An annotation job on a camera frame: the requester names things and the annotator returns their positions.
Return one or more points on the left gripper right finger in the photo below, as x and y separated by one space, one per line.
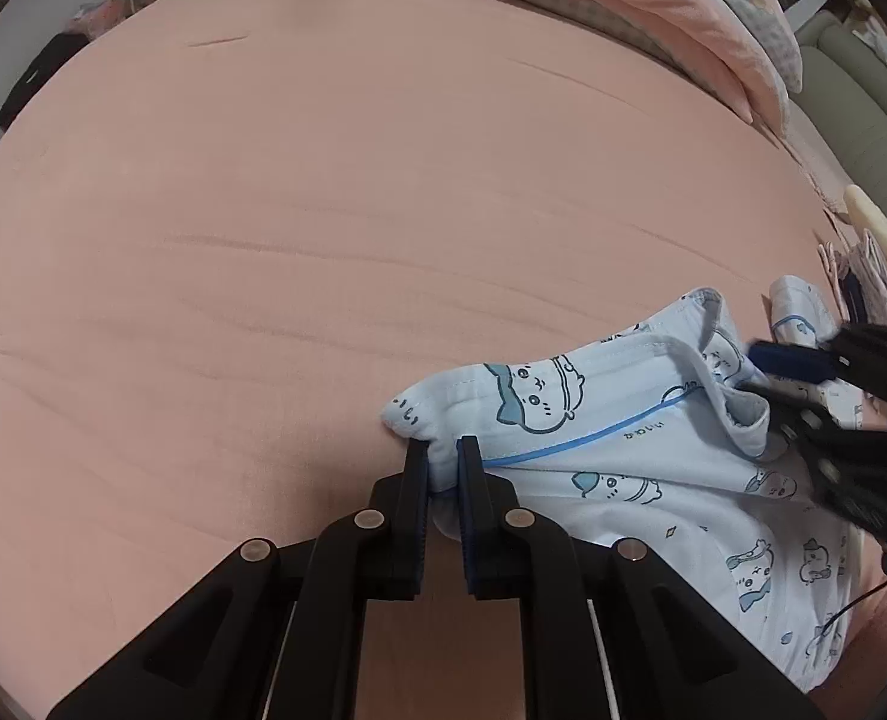
608 631

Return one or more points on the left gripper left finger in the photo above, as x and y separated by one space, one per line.
273 631

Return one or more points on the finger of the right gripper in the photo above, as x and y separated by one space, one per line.
808 364

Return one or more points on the light blue patterned pajama garment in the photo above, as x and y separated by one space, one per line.
657 433

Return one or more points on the stack of folded clothes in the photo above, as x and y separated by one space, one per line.
856 269

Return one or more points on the grey green padded headboard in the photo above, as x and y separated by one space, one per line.
844 95

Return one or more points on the pink bed sheet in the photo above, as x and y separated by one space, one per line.
232 230

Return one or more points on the black bag on floor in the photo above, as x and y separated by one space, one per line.
55 55

